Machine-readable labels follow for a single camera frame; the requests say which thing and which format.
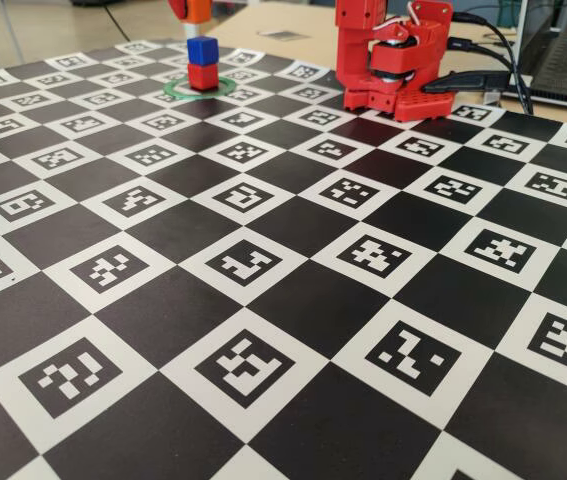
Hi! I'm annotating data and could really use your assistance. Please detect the blue cube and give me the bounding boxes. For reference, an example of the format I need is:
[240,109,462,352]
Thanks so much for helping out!
[186,35,220,67]

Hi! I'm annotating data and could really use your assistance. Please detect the small printed marker sticker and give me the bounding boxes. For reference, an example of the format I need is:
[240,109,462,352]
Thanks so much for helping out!
[256,29,309,42]

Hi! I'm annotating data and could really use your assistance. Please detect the black cable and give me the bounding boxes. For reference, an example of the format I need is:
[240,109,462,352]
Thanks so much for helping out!
[450,12,535,116]
[446,37,534,114]

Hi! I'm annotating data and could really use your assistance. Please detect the orange cube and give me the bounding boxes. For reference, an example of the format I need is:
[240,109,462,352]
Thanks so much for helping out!
[186,0,213,25]

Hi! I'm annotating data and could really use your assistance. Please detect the green ring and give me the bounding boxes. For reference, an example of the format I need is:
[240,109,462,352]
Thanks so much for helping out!
[163,74,238,101]

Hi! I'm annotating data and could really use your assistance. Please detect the red perforated robot base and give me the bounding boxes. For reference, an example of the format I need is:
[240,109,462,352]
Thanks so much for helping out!
[342,87,455,124]

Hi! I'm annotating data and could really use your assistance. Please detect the black white marker checkerboard mat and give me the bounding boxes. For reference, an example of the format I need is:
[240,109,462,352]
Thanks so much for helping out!
[0,38,567,480]

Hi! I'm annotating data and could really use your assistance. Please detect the red cube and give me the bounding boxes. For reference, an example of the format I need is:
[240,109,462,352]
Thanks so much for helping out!
[187,62,219,91]

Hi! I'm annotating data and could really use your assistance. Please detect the black clamp handle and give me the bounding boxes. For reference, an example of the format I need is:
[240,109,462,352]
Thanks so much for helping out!
[421,69,510,96]

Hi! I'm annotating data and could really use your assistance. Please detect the dark laptop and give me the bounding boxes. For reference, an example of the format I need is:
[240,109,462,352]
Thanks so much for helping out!
[515,0,567,114]

